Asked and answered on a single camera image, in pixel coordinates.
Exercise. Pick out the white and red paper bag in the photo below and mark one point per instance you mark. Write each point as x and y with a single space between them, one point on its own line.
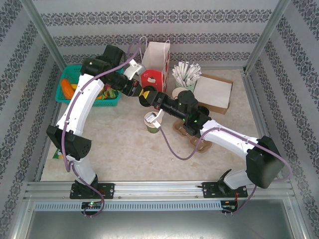
155 62

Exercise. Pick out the wooden cup holder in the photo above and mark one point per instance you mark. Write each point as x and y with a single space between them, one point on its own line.
199 147

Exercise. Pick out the mint green straw holder cup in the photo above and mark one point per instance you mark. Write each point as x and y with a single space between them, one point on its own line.
185 85

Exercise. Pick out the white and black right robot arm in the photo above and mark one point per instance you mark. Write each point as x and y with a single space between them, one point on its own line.
229 139

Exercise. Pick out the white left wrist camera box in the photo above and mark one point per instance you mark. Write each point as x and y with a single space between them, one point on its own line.
133 69

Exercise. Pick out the yellow toy fruit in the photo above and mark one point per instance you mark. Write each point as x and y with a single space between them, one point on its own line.
73 87

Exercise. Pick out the aluminium frame cross rail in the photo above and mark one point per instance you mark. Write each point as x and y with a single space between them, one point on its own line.
224 68

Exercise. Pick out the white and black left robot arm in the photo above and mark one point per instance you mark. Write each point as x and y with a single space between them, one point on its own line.
79 104

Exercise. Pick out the green paper coffee cup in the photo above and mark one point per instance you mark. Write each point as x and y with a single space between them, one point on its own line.
153 129

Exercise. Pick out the aluminium mounting rail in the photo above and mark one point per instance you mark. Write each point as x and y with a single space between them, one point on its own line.
159 189

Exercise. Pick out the brown cardboard napkin box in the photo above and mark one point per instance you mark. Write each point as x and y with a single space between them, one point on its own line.
216 107

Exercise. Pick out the teal plastic basket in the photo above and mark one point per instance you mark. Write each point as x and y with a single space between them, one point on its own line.
64 72

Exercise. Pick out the aluminium frame side rail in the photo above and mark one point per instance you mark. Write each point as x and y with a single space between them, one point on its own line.
259 117
40 171

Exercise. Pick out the white paper-wrapped straw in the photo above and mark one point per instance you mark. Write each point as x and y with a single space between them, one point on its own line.
176 76
184 71
197 76
180 72
195 72
190 72

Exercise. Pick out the green and yellow snack packet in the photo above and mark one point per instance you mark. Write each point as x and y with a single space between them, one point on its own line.
56 155

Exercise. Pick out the beige paper cup stack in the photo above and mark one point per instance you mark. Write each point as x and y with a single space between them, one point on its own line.
177 93

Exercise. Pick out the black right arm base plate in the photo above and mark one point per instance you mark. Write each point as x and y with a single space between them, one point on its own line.
209 190

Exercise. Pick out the orange toy carrot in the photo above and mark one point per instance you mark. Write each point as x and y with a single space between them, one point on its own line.
67 88

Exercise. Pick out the small green circuit board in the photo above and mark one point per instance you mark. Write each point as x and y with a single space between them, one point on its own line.
230 207
92 204

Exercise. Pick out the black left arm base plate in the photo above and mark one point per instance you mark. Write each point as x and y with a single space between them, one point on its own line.
107 190

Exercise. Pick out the aluminium frame post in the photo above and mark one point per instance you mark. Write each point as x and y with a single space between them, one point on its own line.
42 32
268 32

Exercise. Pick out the grey metal panel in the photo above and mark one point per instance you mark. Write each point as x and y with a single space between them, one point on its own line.
159 224

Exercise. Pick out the multicolour wrapped snack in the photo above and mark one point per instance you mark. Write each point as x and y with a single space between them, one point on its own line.
109 94

